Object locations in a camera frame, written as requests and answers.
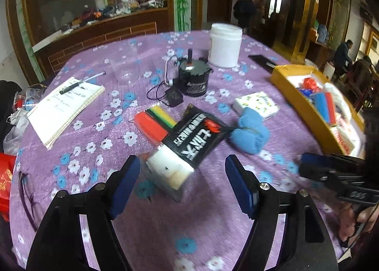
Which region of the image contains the yellow cardboard box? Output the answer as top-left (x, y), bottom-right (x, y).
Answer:
top-left (270, 64), bottom-right (366, 159)

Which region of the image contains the red yellow green cloth pack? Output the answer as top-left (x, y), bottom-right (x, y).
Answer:
top-left (134, 105), bottom-right (178, 146)

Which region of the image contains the black phone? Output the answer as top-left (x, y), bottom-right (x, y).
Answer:
top-left (248, 54), bottom-right (280, 74)

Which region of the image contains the red gift bag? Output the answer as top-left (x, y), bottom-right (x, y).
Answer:
top-left (0, 153), bottom-right (18, 214)

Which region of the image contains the wooden counter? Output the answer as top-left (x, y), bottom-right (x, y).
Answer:
top-left (32, 6), bottom-right (175, 70)

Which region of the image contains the white bucket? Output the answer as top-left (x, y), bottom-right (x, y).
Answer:
top-left (323, 62), bottom-right (336, 80)

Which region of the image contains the dark jacket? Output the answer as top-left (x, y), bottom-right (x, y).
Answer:
top-left (0, 80), bottom-right (23, 153)

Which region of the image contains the black and silver pen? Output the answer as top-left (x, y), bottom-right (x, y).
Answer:
top-left (59, 71), bottom-right (106, 95)

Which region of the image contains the black label cotton pad bag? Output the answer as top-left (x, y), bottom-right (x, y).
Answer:
top-left (139, 105), bottom-right (234, 202)

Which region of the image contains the light blue towel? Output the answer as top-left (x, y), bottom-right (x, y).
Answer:
top-left (230, 108), bottom-right (271, 155)

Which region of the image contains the person's right hand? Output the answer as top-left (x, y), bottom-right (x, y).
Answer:
top-left (338, 202), bottom-right (379, 242)

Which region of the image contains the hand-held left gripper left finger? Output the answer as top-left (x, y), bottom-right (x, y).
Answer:
top-left (26, 155), bottom-right (142, 271)

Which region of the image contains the blue and orange cloth pack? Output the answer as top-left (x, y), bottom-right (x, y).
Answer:
top-left (309, 91), bottom-right (338, 125)

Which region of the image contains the white plastic jar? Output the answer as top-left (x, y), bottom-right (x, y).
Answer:
top-left (209, 22), bottom-right (243, 69)

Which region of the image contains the purple floral tablecloth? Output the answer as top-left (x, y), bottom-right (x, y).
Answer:
top-left (9, 30), bottom-right (366, 271)

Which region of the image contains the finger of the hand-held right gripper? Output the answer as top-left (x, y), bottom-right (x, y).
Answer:
top-left (301, 153), bottom-right (368, 171)
top-left (298, 167), bottom-right (356, 198)

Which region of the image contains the black power adapter with cable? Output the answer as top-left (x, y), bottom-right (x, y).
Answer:
top-left (147, 55), bottom-right (184, 109)

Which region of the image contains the white paper notepad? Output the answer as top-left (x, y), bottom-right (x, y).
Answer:
top-left (27, 76), bottom-right (105, 150)

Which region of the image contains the white printed tissue packet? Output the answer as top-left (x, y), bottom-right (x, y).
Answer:
top-left (232, 91), bottom-right (280, 121)

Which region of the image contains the white plastic bag red print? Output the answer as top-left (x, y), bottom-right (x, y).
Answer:
top-left (324, 82), bottom-right (363, 155)

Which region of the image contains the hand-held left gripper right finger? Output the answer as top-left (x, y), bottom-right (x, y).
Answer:
top-left (225, 154), bottom-right (338, 271)

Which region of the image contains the clear plastic bag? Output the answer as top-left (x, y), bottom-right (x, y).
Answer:
top-left (3, 111), bottom-right (30, 156)

